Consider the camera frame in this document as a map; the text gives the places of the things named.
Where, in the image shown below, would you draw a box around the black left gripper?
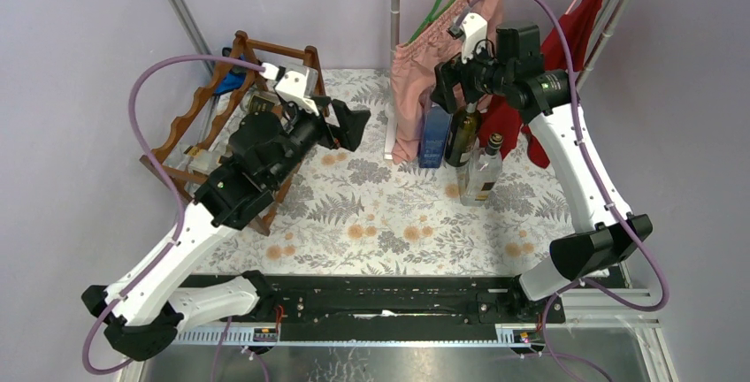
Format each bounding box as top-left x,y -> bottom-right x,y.
266,95 -> 369,187

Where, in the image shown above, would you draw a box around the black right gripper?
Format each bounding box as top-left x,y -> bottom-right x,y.
428,34 -> 511,115

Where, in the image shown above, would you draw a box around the blue glass bottle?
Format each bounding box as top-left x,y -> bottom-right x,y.
417,103 -> 452,169

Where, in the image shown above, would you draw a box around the dark green wine bottle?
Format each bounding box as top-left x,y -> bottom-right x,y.
444,103 -> 481,167

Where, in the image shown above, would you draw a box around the brown wooden wine rack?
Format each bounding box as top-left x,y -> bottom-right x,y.
152,30 -> 322,236

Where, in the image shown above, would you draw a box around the clear slim glass bottle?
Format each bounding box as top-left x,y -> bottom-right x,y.
246,91 -> 282,118

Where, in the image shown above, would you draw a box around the clear bottle gold black label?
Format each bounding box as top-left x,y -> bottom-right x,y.
183,146 -> 225,176

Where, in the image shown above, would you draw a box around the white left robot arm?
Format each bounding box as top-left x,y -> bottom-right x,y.
81,96 -> 371,362

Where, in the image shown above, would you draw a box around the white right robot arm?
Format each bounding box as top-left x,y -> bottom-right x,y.
432,13 -> 653,322

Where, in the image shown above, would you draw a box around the clear labelled bottle black cap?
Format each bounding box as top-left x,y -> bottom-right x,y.
459,133 -> 504,206

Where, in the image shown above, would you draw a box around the pink shorts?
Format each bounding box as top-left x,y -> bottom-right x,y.
390,0 -> 471,164

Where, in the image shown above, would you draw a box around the white clothes pole base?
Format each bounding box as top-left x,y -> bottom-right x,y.
383,103 -> 398,161

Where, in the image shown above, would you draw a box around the red shirt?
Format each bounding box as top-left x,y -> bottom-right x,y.
477,0 -> 602,168

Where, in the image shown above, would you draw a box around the floral patterned table mat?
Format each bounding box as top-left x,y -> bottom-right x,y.
197,69 -> 573,276

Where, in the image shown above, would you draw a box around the blue and black cloth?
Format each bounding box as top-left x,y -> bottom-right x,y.
212,47 -> 248,96

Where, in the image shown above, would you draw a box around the silver centre clothes pole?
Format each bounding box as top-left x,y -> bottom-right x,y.
389,0 -> 401,62

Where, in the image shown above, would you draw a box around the silver metal clothes pole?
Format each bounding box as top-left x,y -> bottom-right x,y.
576,0 -> 631,91

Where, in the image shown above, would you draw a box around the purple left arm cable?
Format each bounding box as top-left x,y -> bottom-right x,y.
80,54 -> 264,376

